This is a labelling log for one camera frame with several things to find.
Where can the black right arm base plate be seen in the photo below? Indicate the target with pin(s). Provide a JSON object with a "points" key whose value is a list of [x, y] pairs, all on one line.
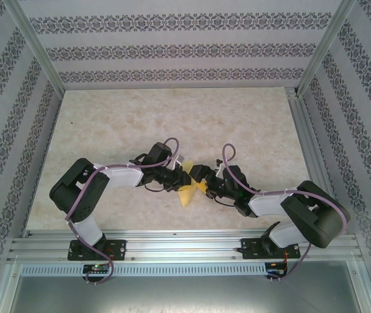
{"points": [[248, 247]]}

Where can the aluminium mounting rail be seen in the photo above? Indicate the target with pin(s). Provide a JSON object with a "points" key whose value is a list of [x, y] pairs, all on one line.
{"points": [[185, 244]]}

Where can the yellow cloth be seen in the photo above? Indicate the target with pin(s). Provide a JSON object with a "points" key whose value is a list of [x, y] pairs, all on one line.
{"points": [[186, 197]]}

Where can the aluminium side rail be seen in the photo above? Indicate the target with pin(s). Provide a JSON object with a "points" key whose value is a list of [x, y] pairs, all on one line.
{"points": [[307, 137]]}

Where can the aluminium frame post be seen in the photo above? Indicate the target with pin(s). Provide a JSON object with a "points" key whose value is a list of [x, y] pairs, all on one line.
{"points": [[325, 45], [36, 45]]}

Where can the grey metal sheet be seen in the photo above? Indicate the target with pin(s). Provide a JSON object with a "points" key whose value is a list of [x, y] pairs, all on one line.
{"points": [[185, 293]]}

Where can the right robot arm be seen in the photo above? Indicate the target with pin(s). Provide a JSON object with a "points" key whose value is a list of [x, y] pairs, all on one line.
{"points": [[266, 205]]}

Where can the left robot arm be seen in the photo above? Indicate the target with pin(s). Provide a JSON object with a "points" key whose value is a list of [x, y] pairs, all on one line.
{"points": [[123, 174]]}

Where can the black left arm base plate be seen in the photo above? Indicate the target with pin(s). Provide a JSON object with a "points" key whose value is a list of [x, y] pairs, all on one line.
{"points": [[118, 247]]}

